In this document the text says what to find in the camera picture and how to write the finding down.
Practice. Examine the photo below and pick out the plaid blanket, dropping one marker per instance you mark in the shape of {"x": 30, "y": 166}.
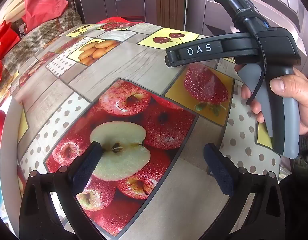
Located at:
{"x": 36, "y": 37}

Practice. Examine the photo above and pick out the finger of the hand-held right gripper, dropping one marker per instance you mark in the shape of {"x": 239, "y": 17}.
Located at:
{"x": 176, "y": 56}

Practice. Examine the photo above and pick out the red plastic bag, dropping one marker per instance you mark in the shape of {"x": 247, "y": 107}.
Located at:
{"x": 111, "y": 20}

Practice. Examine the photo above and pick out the cream foam roll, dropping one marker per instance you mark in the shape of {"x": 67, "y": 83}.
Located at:
{"x": 15, "y": 11}

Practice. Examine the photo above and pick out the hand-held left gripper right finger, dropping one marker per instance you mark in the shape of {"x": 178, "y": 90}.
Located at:
{"x": 217, "y": 170}

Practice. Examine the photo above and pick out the pinkish red fabric bag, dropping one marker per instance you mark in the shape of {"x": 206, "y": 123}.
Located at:
{"x": 44, "y": 5}

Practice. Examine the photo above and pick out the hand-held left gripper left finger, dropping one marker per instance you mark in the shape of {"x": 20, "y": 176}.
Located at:
{"x": 86, "y": 165}

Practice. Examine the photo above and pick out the fruit print tablecloth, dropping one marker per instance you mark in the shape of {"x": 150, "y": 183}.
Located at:
{"x": 119, "y": 62}

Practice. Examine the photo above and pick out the glossy red tote bag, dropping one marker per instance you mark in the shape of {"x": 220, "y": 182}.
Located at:
{"x": 4, "y": 40}

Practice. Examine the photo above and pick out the person's right hand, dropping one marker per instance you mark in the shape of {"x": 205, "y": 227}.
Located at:
{"x": 301, "y": 97}

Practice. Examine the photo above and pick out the white foam sheet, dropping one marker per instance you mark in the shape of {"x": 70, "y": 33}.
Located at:
{"x": 9, "y": 142}

